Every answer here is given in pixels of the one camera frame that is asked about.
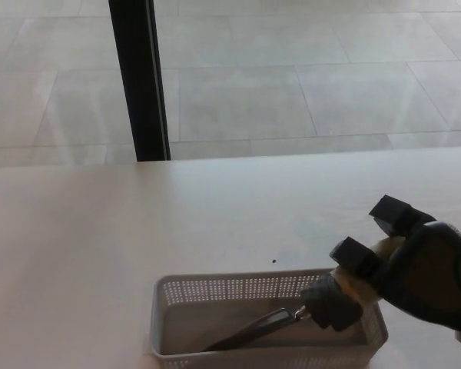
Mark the black vertical post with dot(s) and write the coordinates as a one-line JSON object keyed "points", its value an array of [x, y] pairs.
{"points": [[140, 77]]}

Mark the grey perforated plastic basket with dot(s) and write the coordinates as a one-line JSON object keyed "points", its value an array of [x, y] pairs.
{"points": [[184, 296]]}

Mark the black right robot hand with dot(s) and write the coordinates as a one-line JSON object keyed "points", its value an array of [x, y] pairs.
{"points": [[430, 276]]}

